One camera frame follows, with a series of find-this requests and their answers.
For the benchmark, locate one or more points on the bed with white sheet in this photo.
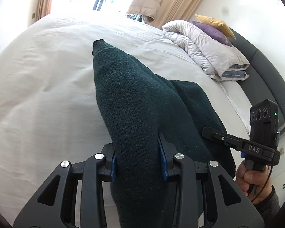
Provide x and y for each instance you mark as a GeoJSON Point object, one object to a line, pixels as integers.
{"type": "Point", "coordinates": [42, 76]}

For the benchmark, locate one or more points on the person's right hand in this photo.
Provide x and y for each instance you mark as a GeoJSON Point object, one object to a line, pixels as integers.
{"type": "Point", "coordinates": [254, 178]}

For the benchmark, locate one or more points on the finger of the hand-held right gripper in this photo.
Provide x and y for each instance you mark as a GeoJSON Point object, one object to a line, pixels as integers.
{"type": "Point", "coordinates": [218, 136]}

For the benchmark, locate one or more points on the yellow pillow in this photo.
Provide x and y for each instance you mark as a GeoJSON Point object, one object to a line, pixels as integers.
{"type": "Point", "coordinates": [218, 23]}

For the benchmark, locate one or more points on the light grey folded duvet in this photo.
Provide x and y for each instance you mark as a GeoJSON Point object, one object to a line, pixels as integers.
{"type": "Point", "coordinates": [199, 42]}

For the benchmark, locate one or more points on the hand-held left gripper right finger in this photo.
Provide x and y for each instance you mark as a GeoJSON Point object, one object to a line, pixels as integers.
{"type": "Point", "coordinates": [163, 162]}

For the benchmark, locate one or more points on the purple pillow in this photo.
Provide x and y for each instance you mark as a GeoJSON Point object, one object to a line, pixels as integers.
{"type": "Point", "coordinates": [215, 34]}

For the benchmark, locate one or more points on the grey padded headboard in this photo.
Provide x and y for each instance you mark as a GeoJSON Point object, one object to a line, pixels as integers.
{"type": "Point", "coordinates": [270, 76]}

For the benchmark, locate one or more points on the beige puffer vest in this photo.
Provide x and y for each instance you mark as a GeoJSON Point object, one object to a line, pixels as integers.
{"type": "Point", "coordinates": [144, 4]}

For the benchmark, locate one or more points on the beige curtain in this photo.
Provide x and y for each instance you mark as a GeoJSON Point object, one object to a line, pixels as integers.
{"type": "Point", "coordinates": [180, 2]}

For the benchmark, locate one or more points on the orange-brown curtain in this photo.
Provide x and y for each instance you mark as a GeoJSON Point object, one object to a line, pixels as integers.
{"type": "Point", "coordinates": [46, 0]}

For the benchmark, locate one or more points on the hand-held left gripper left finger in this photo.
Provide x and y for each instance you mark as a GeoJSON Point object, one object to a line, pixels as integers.
{"type": "Point", "coordinates": [113, 168]}

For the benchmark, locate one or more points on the dark green knit sweater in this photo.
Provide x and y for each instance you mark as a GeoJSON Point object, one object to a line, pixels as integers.
{"type": "Point", "coordinates": [133, 99]}

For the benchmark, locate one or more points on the person's right forearm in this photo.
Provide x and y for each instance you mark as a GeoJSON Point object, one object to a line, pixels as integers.
{"type": "Point", "coordinates": [267, 204]}

